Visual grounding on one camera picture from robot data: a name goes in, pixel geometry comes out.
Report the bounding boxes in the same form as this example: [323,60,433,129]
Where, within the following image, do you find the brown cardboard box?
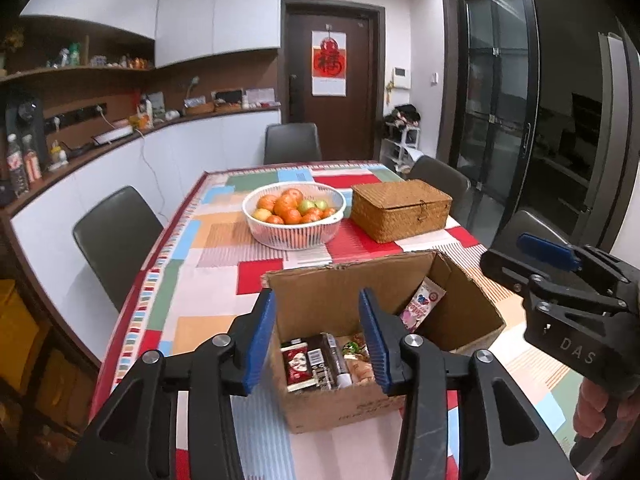
[262,250,507,435]

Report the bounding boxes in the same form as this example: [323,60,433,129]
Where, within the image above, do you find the white power cable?
[137,130,168,221]

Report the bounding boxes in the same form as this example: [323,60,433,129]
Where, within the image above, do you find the black bag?
[384,104,422,128]

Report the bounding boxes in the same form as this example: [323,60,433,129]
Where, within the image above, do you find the dark brown door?
[281,0,387,166]

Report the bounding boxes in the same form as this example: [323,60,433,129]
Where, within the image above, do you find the white wall cabinets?
[20,0,283,68]

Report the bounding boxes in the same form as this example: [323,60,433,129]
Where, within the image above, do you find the white sideboard with wooden top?
[0,105,283,361]

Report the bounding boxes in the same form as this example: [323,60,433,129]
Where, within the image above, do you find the row of small ornaments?
[90,54,153,70]

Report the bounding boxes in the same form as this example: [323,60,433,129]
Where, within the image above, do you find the brown wall shelf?
[0,62,153,83]

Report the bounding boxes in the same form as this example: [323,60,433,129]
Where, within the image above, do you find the yellow storage bin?
[0,280,41,391]

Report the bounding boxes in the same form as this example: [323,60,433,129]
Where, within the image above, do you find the clear water bottle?
[21,135,43,183]
[6,134,30,197]

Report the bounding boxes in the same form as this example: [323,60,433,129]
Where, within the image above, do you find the red wall calendar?
[311,30,347,97]

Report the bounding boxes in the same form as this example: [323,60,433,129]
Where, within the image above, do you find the grey door frame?
[570,30,640,261]

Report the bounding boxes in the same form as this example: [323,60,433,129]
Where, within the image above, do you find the red snack packet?
[280,338,321,392]

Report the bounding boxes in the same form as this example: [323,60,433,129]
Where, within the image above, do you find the slim dark snack packet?
[322,332,353,390]

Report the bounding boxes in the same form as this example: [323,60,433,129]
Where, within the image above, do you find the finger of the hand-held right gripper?
[480,247,626,313]
[517,233,640,306]

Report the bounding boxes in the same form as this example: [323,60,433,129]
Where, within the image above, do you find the pile of oranges and apples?
[251,187,338,226]

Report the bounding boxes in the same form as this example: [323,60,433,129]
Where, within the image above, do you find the white fruit basket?
[242,182,347,250]

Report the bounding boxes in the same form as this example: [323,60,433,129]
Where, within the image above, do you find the person's right hand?
[577,384,640,441]

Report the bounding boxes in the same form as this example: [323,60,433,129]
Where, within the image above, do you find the black glass sliding door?
[442,0,541,221]

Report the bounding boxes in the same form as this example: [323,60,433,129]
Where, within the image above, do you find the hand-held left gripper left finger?
[75,287,277,480]

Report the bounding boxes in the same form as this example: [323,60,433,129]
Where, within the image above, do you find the grey dining chair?
[492,209,576,253]
[72,186,165,313]
[407,156,472,228]
[263,122,322,165]

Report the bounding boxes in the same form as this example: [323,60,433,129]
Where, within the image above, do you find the white pink snack packet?
[398,278,446,333]

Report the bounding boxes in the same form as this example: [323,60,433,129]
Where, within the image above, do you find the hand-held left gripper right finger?
[357,287,576,480]

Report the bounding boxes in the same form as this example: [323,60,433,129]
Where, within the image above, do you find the white shoe rack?
[382,125,421,173]

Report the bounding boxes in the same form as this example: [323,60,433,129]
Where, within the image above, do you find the woven wicker box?
[350,179,453,244]

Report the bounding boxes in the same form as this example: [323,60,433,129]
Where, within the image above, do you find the white flat appliance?
[92,125,135,146]

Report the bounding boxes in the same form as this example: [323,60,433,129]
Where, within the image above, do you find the black wall outlet strip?
[44,102,108,128]

